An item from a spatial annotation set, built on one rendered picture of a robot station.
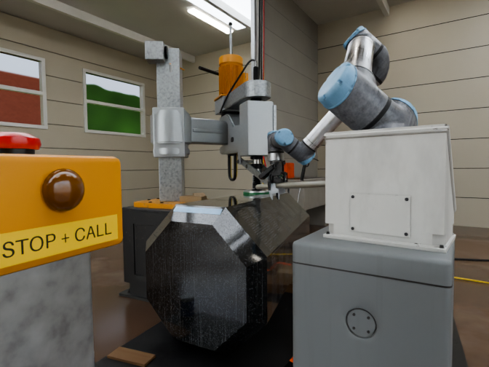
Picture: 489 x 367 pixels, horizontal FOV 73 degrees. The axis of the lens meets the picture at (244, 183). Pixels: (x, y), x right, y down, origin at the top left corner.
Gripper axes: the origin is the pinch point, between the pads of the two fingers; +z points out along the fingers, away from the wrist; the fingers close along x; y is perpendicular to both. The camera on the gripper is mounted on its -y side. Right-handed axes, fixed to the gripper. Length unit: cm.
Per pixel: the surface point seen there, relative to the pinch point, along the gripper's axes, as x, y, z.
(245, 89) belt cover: 41, -53, -82
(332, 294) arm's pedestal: -69, 67, 24
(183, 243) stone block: -35, -38, 24
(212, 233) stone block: -31.5, -17.7, 17.5
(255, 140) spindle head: 45, -48, -42
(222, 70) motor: 72, -107, -118
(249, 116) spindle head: 41, -49, -60
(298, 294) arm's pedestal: -70, 57, 26
